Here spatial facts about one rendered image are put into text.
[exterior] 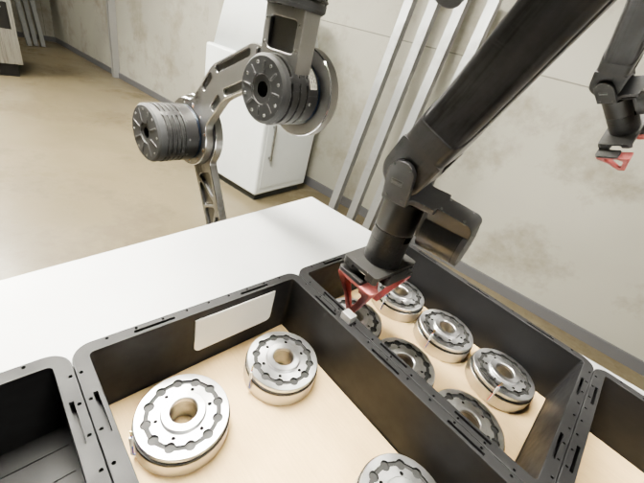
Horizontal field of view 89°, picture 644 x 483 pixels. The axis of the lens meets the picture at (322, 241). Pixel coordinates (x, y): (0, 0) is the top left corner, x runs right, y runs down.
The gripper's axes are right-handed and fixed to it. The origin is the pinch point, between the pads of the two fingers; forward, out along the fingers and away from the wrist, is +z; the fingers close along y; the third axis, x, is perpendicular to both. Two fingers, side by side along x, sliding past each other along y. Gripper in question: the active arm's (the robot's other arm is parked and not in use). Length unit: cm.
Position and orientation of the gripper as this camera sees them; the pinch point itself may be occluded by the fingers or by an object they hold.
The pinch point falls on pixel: (363, 301)
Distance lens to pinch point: 56.3
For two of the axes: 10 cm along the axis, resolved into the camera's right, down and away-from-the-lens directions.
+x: -6.4, -5.4, 5.5
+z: -2.4, 8.2, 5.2
